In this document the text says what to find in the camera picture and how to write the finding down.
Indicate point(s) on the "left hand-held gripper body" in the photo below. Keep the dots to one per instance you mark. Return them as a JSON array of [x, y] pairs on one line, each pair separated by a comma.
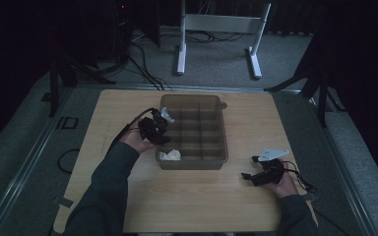
[[152, 132]]

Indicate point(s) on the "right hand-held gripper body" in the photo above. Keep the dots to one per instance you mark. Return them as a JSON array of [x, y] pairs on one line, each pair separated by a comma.
[[270, 170]]

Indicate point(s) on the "white cloth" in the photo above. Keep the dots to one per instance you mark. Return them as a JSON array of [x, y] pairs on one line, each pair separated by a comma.
[[166, 114], [170, 155]]

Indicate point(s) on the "grey compartment storage box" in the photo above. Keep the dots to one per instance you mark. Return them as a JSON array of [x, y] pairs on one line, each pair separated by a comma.
[[193, 131]]

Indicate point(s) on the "person's left hand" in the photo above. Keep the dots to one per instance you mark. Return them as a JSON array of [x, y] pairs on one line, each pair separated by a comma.
[[133, 141]]

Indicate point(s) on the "person's right hand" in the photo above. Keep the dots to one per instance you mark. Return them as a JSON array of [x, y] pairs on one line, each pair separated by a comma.
[[285, 187]]

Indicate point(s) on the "black floor tape mark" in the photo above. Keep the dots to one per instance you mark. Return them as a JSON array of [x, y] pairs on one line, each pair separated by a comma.
[[67, 123]]

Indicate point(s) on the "black tripod stand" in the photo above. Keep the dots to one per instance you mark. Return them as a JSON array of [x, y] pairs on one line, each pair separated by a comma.
[[315, 82], [65, 75]]

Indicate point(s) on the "white metal stand frame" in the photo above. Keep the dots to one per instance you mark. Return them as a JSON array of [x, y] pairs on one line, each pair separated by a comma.
[[220, 23]]

